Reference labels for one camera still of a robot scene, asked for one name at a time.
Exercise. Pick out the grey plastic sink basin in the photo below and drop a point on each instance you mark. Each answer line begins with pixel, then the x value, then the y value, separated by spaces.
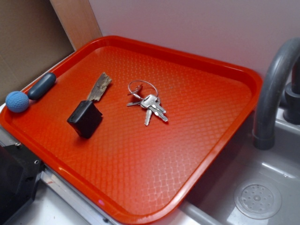
pixel 211 201

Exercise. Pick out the brown cardboard panel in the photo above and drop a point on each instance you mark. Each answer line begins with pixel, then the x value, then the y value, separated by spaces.
pixel 32 40

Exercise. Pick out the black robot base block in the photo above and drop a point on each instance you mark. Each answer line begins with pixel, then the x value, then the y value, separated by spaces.
pixel 20 172

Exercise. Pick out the blue textured ball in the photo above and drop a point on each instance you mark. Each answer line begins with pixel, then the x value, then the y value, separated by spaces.
pixel 17 101

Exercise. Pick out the grey curved faucet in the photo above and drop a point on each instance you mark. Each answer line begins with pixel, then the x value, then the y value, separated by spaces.
pixel 282 82

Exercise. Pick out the black square block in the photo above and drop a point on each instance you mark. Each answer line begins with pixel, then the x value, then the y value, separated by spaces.
pixel 85 119

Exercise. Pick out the light wooden board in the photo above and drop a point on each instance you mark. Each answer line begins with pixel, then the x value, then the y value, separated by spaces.
pixel 78 20

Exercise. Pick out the silver keys on ring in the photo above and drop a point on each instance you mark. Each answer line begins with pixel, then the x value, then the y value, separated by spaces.
pixel 150 103

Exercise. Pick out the weathered wood piece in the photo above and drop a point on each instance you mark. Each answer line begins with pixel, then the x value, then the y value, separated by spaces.
pixel 99 88

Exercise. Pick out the red plastic tray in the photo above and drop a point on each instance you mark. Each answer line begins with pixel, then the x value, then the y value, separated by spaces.
pixel 137 174

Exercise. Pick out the round sink drain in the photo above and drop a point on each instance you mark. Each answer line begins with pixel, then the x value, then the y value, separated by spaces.
pixel 257 199

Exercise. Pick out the dark blue capsule object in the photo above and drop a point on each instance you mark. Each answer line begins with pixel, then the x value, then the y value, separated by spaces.
pixel 41 86

